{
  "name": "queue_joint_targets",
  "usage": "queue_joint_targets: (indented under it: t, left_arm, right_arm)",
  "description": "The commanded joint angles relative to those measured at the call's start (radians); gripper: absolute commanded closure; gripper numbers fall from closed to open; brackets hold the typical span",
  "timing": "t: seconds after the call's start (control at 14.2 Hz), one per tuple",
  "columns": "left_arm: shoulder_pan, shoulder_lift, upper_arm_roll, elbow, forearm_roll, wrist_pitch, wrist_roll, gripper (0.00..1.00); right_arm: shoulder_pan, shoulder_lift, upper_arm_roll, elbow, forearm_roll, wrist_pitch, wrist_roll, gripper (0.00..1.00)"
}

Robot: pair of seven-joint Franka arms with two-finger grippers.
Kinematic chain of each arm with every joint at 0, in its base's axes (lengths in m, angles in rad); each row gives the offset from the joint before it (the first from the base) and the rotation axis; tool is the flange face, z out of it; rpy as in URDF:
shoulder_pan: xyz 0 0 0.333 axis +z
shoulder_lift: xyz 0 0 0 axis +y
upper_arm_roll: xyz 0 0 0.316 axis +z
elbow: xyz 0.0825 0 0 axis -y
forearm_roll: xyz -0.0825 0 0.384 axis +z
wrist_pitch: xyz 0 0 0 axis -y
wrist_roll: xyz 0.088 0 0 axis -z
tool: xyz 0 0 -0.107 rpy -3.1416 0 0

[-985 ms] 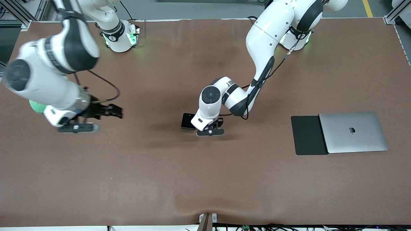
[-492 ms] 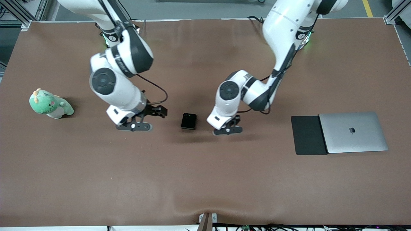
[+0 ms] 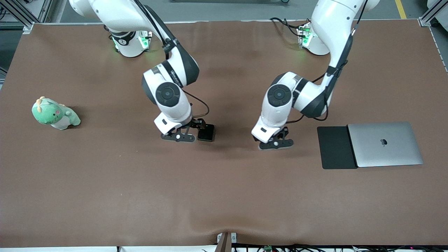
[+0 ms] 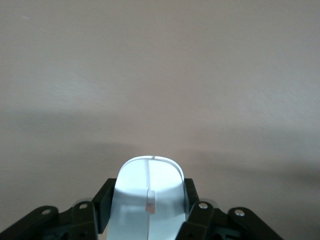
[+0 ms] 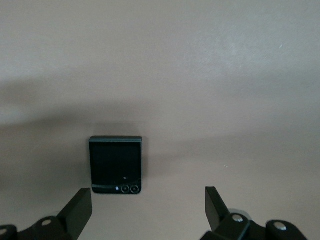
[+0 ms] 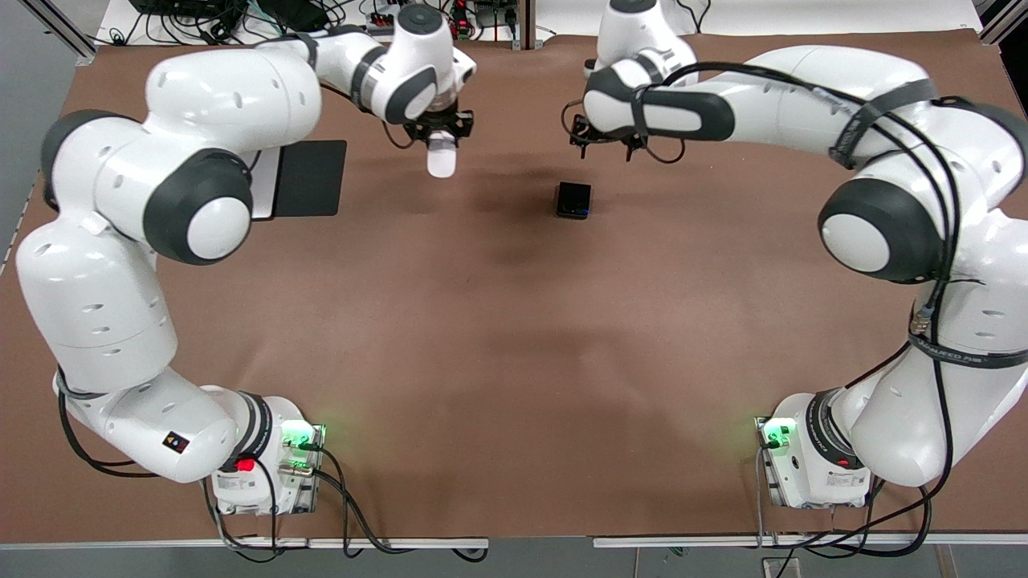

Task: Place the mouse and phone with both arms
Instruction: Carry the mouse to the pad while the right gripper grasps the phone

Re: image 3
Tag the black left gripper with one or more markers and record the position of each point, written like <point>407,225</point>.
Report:
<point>284,132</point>

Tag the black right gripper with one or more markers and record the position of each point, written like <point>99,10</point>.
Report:
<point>197,124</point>

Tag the black flip phone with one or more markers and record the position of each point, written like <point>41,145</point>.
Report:
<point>207,133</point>

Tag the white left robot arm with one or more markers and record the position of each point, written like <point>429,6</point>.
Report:
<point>280,94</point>

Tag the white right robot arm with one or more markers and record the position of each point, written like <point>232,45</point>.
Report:
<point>168,94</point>

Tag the black mouse pad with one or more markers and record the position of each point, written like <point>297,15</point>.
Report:
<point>334,148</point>

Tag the brown table cover mat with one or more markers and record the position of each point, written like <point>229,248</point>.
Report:
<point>140,192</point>

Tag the silver laptop computer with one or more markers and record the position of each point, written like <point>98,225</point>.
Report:
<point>385,145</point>

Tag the green plush dinosaur toy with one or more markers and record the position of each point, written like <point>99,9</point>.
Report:
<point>56,117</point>

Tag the grey metal mount bracket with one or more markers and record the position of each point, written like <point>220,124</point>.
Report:
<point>226,241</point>

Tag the aluminium frame profile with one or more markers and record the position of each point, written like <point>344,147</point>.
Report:
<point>21,15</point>
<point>432,14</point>

